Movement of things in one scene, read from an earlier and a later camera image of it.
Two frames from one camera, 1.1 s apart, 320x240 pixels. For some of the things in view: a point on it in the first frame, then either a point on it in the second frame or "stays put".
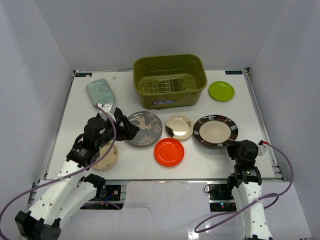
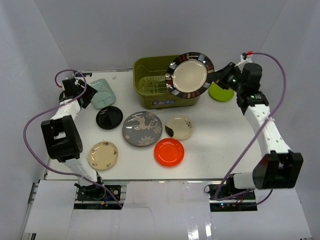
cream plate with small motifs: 109,159 stays put
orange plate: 169,152 stays put
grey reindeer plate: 150,127 stays put
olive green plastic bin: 167,81 stays put
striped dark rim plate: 215,130 to 188,74
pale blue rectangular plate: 100,91 stays put
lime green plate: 221,91 stays put
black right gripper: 230,147 to 219,76
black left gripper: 122,125 to 88,90
